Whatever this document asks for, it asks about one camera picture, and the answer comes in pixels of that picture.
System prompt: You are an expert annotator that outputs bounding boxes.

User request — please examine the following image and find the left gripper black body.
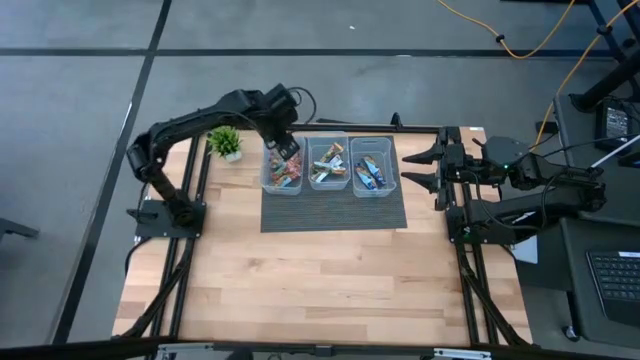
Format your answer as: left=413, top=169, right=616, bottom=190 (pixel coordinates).
left=259, top=112, right=300, bottom=146

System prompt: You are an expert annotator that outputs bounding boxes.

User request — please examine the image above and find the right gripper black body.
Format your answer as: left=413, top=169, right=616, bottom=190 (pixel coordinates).
left=435, top=127, right=484, bottom=211

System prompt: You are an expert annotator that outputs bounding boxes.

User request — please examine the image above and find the blue granola bar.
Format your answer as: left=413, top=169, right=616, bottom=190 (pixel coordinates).
left=353, top=162, right=377, bottom=191
left=362, top=154, right=387, bottom=185

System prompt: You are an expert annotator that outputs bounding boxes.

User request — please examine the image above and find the clear plastic bin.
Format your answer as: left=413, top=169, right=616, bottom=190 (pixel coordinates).
left=259, top=134, right=307, bottom=197
left=349, top=136, right=399, bottom=199
left=306, top=134, right=352, bottom=192

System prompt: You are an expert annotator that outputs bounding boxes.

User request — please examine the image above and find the green plant in white pot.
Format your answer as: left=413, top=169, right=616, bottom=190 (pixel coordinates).
left=205, top=124, right=245, bottom=164

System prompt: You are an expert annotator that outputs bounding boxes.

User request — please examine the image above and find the grey woven placemat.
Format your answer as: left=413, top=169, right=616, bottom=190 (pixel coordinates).
left=259, top=134, right=409, bottom=234

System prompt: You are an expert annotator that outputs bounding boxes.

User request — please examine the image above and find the white paper sheet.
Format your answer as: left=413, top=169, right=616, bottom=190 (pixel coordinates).
left=512, top=234, right=540, bottom=265

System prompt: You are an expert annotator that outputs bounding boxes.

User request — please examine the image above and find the black power adapter brick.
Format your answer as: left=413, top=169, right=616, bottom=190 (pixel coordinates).
left=594, top=97, right=640, bottom=154

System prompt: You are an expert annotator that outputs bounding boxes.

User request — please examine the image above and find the black side table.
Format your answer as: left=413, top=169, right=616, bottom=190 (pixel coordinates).
left=552, top=92, right=640, bottom=349

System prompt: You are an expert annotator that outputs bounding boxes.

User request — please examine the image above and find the black tripod stand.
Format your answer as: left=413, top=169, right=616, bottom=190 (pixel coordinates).
left=569, top=0, right=640, bottom=114

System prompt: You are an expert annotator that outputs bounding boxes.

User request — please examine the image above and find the black crossbar with silver brackets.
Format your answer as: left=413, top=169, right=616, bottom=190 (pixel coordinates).
left=0, top=337, right=640, bottom=360

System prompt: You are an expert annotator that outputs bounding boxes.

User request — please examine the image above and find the black chair leg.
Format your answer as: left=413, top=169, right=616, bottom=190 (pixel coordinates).
left=0, top=217, right=40, bottom=242

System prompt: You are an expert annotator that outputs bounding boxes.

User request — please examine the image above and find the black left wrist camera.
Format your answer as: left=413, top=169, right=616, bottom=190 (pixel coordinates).
left=264, top=82, right=302, bottom=119

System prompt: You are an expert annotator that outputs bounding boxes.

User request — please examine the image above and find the black aluminium table frame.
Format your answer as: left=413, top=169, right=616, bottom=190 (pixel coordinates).
left=113, top=110, right=534, bottom=351

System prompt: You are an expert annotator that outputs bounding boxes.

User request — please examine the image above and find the yellow extension cable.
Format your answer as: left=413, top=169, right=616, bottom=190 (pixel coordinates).
left=529, top=0, right=640, bottom=151
left=437, top=0, right=579, bottom=60

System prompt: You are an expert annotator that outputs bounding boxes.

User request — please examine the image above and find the white cable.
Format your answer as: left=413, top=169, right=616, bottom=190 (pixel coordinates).
left=589, top=133, right=640, bottom=169

